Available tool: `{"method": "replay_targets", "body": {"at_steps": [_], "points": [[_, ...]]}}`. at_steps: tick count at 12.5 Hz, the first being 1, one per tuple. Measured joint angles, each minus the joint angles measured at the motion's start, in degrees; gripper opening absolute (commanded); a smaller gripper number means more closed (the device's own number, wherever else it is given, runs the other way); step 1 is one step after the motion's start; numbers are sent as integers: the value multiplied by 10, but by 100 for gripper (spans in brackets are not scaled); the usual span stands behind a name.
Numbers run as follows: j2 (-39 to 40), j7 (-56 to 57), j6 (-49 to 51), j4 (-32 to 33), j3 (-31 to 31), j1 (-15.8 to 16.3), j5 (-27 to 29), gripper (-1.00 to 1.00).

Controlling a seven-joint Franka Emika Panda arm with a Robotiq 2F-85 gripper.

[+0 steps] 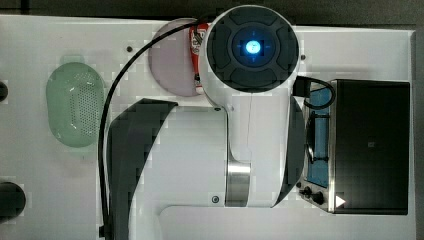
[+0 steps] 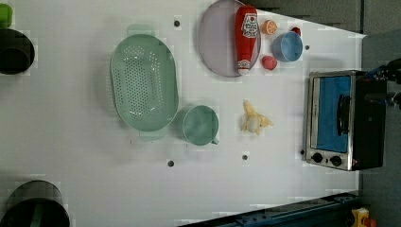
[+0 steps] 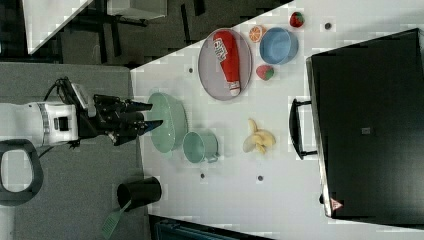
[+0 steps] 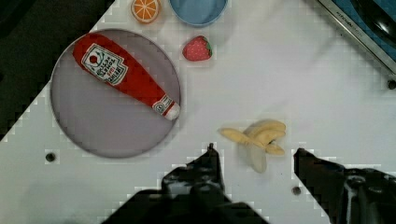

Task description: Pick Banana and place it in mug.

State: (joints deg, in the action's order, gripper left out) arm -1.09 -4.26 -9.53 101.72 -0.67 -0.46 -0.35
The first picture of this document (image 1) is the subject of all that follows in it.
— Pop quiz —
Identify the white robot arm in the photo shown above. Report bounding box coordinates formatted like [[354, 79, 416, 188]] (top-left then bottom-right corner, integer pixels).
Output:
[[105, 5, 305, 240]]

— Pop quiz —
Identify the grey round plate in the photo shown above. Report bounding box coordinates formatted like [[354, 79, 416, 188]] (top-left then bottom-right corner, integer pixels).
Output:
[[148, 28, 198, 97]]

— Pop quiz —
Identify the red ketchup bottle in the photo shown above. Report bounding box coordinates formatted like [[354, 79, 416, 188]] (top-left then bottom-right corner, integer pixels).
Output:
[[189, 23, 209, 94]]

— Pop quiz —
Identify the green perforated colander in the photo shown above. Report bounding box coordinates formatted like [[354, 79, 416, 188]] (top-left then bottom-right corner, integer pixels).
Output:
[[46, 62, 105, 148]]

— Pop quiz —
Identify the black toaster oven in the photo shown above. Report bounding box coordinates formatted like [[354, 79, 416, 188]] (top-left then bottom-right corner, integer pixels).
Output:
[[297, 79, 410, 215]]

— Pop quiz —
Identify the black cylinder near edge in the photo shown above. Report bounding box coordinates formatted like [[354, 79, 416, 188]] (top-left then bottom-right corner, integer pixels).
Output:
[[0, 82, 9, 102]]

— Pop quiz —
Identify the black cylinder at corner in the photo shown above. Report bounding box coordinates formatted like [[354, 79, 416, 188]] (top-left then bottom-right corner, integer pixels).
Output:
[[0, 182, 26, 223]]

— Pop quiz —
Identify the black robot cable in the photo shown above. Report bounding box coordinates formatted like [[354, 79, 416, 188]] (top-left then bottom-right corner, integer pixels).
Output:
[[97, 13, 214, 240]]

